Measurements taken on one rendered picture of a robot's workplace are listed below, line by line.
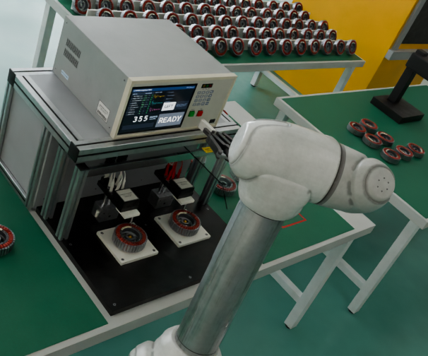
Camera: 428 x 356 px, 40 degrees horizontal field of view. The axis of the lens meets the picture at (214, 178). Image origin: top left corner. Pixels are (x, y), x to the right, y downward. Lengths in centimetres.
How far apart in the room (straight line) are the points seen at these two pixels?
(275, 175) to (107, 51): 87
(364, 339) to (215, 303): 219
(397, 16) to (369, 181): 414
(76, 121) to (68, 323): 59
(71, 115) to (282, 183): 91
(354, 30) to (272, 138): 435
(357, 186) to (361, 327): 236
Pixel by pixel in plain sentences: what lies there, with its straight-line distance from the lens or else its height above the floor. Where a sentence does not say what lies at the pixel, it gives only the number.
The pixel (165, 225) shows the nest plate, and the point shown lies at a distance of 210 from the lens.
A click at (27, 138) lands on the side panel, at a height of 96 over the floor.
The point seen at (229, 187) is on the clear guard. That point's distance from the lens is 192.
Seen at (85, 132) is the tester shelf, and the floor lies 111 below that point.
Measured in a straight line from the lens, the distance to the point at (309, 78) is 568.
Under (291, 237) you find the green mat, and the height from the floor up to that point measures 75.
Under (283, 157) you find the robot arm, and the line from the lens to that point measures 110.
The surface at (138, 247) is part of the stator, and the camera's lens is 193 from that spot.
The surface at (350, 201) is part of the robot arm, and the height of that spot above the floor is 153.
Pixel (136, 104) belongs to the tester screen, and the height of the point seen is 124.
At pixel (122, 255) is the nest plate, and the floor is 78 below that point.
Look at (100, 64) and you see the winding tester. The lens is 184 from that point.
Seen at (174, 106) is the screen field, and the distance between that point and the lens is 188.
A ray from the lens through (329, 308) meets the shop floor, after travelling 343.
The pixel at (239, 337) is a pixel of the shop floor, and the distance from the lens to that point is 298.
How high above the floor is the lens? 208
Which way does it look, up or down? 32 degrees down
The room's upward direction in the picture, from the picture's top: 25 degrees clockwise
